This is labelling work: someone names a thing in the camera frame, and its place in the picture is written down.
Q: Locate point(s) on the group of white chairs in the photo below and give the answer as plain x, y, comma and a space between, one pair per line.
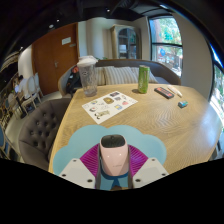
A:
31, 88

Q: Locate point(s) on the grey tufted armchair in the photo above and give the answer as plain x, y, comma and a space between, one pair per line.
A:
40, 130

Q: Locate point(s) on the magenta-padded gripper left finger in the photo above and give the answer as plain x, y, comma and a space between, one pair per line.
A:
85, 163

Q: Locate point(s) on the black and red flat box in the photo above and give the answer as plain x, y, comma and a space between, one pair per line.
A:
164, 92

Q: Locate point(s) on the small striped cushion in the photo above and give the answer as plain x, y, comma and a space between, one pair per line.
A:
152, 77

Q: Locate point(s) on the pink and black computer mouse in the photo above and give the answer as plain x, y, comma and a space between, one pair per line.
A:
114, 156

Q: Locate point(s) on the brown wooden door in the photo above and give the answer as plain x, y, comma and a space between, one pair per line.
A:
53, 61

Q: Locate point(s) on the person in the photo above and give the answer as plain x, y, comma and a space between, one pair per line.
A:
18, 83

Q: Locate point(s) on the small green and blue pack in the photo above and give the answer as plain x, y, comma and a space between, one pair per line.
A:
183, 104

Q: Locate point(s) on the large striped cushion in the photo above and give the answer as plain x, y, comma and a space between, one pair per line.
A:
118, 76

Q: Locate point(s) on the green drink can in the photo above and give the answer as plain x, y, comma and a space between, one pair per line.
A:
143, 79

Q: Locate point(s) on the white door sign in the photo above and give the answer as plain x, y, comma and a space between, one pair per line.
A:
66, 40

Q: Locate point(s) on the blue cloud-shaped mouse pad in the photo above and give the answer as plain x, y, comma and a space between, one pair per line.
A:
83, 140

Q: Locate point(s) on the black and orange backpack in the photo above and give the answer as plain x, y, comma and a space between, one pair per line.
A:
73, 81

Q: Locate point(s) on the black-framed side window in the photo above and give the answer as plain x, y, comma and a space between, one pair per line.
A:
218, 93

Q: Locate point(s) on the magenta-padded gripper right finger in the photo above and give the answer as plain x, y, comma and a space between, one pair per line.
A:
141, 163

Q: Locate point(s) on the brown curved sofa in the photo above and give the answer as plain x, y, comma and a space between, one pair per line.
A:
166, 71

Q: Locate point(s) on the white squeeze tube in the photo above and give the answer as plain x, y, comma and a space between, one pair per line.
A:
175, 90

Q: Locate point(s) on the white sticker sheet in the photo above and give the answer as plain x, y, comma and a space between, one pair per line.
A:
108, 106

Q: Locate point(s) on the glass-door wooden cabinet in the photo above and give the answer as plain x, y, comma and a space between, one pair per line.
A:
126, 42

